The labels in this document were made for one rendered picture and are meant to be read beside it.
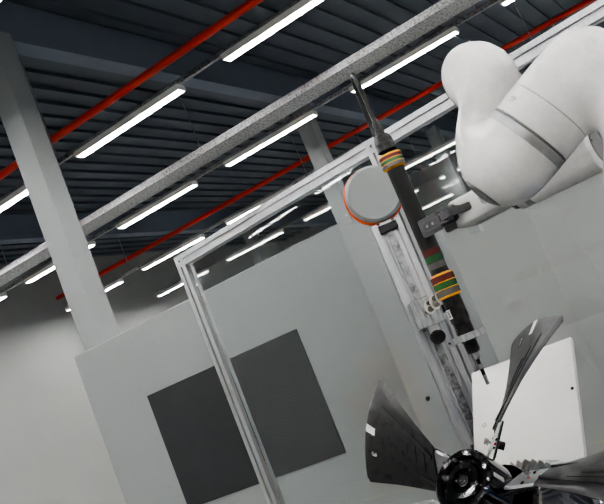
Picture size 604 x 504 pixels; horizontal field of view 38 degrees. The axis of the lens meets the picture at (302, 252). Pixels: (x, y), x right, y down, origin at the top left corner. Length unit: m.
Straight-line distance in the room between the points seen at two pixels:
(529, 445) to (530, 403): 0.10
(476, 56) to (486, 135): 0.14
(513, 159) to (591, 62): 0.13
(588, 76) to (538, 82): 0.05
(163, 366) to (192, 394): 0.20
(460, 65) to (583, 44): 0.17
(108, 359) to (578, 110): 3.53
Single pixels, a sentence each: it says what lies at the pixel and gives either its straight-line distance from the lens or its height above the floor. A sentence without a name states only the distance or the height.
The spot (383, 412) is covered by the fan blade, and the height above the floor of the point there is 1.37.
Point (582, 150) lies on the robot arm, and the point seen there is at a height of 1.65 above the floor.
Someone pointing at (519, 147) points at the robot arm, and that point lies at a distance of 0.99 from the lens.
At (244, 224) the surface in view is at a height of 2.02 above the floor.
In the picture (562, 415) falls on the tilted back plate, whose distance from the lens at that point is 1.91.
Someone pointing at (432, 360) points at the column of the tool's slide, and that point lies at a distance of 2.27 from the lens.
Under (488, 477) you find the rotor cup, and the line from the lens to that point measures 1.58.
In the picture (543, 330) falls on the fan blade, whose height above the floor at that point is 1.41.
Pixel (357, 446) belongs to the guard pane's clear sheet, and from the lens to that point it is 2.68.
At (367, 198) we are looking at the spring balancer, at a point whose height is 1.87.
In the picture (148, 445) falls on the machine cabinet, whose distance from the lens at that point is 4.25.
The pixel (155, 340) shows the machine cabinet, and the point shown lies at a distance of 4.12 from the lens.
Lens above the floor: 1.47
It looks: 8 degrees up
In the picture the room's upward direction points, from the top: 22 degrees counter-clockwise
